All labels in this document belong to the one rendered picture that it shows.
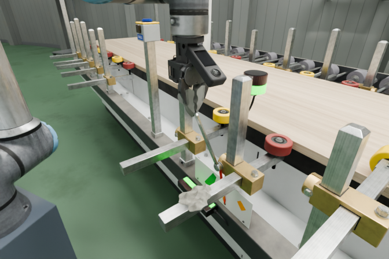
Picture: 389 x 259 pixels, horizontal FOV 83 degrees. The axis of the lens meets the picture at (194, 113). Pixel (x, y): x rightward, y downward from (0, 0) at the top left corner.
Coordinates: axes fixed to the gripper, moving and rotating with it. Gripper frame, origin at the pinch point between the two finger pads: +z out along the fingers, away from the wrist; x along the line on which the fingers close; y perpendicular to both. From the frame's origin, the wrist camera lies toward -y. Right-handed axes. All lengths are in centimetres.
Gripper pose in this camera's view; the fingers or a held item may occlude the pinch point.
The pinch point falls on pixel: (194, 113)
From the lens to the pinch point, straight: 59.9
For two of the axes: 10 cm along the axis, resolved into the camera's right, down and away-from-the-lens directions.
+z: 0.0, 9.0, 4.4
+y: -5.9, -3.6, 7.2
